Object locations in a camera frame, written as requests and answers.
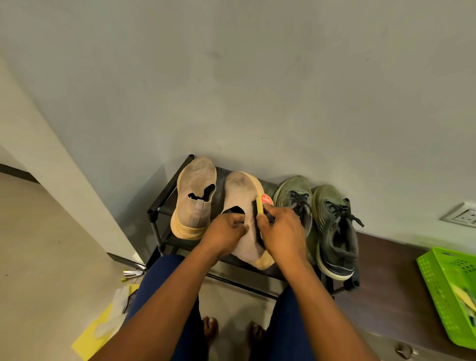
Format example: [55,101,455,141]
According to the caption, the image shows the person's right hand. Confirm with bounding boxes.
[256,203,307,268]

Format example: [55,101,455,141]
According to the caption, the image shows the person's left hand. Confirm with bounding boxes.
[200,213,250,259]

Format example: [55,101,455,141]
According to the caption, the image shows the beige suede shoe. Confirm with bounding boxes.
[170,156,218,241]
[222,171,276,271]

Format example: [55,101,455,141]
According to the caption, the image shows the yellow-edged shoe shine sponge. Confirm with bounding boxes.
[252,194,276,250]

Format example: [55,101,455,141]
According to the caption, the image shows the green sneaker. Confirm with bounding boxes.
[273,175,314,265]
[311,184,365,282]

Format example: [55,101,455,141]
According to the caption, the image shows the yellow sticky note pad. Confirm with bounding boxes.
[450,284,476,313]

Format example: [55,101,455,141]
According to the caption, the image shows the person's left forearm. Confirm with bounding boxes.
[91,245,224,361]

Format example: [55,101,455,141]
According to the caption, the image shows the person's right forearm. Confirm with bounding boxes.
[284,256,380,361]

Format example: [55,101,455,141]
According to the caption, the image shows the person's left foot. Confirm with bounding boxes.
[202,316,219,349]

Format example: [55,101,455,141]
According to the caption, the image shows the person's foot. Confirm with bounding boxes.
[202,316,219,349]
[248,322,267,350]

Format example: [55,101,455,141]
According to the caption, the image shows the person's right foot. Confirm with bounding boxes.
[248,322,267,350]

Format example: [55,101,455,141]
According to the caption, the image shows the dark brown low bench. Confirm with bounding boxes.
[327,232,476,361]

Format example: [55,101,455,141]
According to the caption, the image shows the black metal shoe rack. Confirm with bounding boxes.
[147,154,360,300]

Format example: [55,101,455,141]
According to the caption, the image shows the dark blue trousers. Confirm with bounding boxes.
[124,254,317,361]

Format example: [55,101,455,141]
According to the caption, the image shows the dark skirting strip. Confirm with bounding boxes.
[0,163,41,185]
[107,252,147,271]

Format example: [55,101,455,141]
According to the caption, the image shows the green plastic basket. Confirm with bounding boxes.
[416,247,476,350]

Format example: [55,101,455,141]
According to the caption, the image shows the white wall socket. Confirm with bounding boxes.
[439,202,476,228]

